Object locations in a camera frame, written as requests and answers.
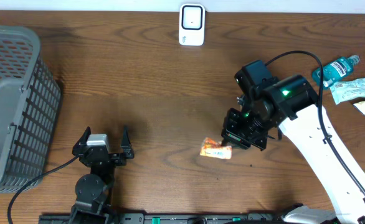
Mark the orange tissue pack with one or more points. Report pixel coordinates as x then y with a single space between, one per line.
211 148

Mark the grey plastic mesh basket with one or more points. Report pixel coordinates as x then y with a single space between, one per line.
30 101

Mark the teal plastic bottle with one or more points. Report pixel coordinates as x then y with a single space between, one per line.
335 71

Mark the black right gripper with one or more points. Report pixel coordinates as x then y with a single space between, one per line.
235 135

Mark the pale green wipes pack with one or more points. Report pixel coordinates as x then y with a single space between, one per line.
345 91

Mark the white barcode scanner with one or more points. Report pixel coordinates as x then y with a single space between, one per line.
192 24

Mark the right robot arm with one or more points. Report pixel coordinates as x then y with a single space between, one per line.
291 105

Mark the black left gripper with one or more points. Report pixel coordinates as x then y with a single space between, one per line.
126 144

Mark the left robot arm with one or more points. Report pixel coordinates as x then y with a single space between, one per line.
94 190

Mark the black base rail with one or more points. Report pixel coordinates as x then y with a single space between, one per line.
140 218

